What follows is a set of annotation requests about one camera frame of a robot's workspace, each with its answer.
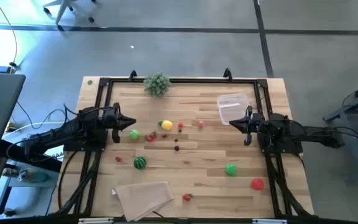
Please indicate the clear plastic tupperware container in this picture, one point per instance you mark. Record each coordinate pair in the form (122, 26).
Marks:
(232, 105)

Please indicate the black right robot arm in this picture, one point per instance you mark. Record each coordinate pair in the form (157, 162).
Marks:
(306, 132)

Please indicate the light green round toy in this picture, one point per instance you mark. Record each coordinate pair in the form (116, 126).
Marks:
(134, 134)

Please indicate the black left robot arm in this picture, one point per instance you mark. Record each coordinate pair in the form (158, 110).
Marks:
(57, 133)

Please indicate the small red raspberry toy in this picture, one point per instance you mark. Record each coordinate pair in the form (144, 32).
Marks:
(180, 124)

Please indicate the white table clamp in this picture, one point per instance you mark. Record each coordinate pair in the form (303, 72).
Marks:
(269, 221)
(95, 221)

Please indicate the small red strawberry toy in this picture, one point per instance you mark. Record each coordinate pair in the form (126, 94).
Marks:
(118, 159)

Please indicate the pink lychee toy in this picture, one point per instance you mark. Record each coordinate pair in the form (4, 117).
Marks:
(201, 124)

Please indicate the striped watermelon toy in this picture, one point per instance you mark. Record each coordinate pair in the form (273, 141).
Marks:
(140, 162)

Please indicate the dark metal stand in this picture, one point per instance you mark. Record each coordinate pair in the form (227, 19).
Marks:
(353, 124)

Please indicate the strawberry toy with pale leaves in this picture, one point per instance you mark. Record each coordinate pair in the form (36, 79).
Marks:
(153, 134)

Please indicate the yellow bell pepper toy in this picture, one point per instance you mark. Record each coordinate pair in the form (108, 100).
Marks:
(166, 124)

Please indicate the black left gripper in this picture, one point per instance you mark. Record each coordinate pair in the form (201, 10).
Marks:
(108, 119)

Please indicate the black aluminium table frame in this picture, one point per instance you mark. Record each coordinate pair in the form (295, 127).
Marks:
(197, 80)

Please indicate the blackberry toy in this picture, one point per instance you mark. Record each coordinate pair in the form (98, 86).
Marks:
(176, 148)

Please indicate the clear plastic bottle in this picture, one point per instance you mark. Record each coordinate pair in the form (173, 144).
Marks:
(30, 175)

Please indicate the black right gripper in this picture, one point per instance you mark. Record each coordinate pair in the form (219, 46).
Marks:
(256, 124)

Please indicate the beige folded cloth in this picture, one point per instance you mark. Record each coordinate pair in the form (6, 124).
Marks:
(143, 199)

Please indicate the potted green artificial plant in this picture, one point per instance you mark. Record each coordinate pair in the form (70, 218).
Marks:
(157, 84)

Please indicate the green bell pepper toy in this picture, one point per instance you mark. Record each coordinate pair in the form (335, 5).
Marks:
(231, 170)

